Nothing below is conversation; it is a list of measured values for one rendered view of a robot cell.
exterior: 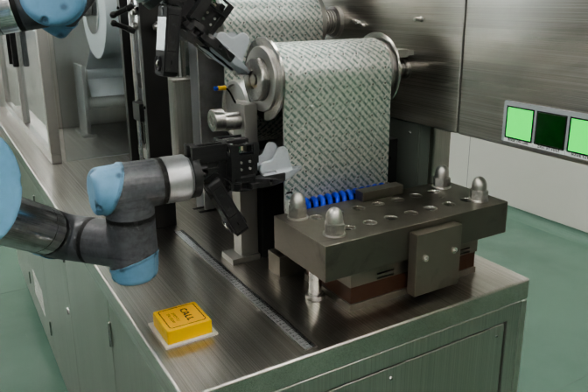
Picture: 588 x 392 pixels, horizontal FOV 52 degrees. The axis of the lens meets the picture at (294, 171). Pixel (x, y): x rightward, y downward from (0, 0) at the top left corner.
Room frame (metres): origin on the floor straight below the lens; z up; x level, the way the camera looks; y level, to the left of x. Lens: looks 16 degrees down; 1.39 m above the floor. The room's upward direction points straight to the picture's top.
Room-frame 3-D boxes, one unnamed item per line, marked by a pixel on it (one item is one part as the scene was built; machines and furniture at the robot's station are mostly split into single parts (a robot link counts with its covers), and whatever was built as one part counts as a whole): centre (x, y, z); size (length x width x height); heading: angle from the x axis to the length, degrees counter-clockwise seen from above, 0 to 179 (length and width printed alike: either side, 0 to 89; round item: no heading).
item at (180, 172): (0.94, 0.19, 1.11); 0.08 x 0.05 x 0.08; 31
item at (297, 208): (0.97, -0.01, 1.05); 0.04 x 0.04 x 0.04
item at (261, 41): (1.09, 0.05, 1.25); 0.15 x 0.01 x 0.15; 31
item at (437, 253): (0.94, -0.24, 0.96); 0.10 x 0.03 x 0.11; 121
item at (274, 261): (1.10, -0.08, 0.92); 0.28 x 0.04 x 0.04; 121
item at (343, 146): (1.10, -0.08, 1.11); 0.23 x 0.01 x 0.18; 121
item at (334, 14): (1.45, -0.07, 1.33); 0.07 x 0.07 x 0.07; 31
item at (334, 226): (0.89, -0.06, 1.05); 0.04 x 0.04 x 0.04
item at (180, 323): (0.83, 0.17, 0.91); 0.07 x 0.07 x 0.02; 31
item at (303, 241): (1.02, -0.18, 1.00); 0.40 x 0.16 x 0.06; 121
